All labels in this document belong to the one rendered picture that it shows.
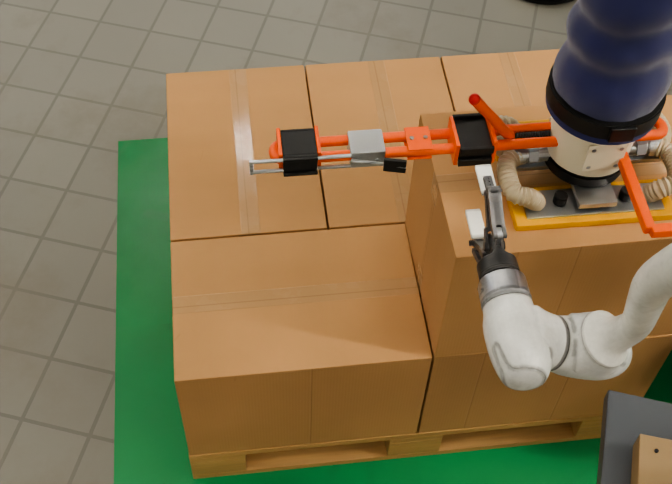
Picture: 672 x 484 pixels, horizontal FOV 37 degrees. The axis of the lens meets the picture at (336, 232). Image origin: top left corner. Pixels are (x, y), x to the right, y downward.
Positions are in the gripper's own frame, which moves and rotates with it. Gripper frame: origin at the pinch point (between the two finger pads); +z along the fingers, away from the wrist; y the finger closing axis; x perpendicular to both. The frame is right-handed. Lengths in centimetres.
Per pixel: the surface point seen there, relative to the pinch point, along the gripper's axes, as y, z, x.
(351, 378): 59, -6, -23
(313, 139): -2.3, 14.4, -30.7
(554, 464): 107, -12, 35
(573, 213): 10.6, 1.2, 21.6
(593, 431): 102, -6, 46
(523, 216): 11.1, 1.8, 11.4
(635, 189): -1.1, -2.7, 30.3
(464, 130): -1.6, 14.9, -0.1
